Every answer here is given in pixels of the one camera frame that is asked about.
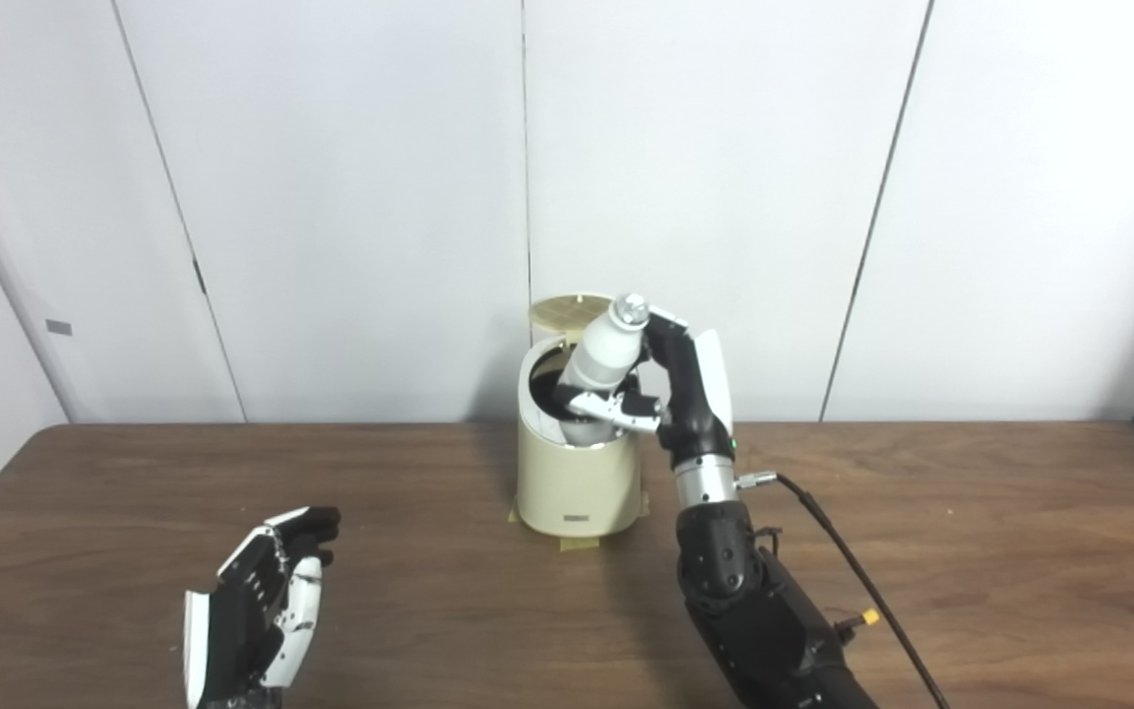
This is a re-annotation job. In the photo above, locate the small white plastic bottle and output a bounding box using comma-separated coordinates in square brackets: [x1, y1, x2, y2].
[557, 292, 651, 446]

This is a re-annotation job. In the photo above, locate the cream-colored plastic bin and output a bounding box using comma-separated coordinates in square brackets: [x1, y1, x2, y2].
[515, 335, 647, 538]

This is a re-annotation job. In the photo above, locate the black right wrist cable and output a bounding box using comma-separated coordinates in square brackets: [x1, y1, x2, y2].
[736, 471, 952, 709]

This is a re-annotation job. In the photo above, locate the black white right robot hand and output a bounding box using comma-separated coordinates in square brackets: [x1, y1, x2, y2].
[552, 307, 735, 470]

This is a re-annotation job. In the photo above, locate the round cream bin lid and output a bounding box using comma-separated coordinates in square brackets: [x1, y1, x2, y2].
[529, 293, 617, 342]

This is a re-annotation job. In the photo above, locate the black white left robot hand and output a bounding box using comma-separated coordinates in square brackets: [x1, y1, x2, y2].
[182, 506, 342, 709]

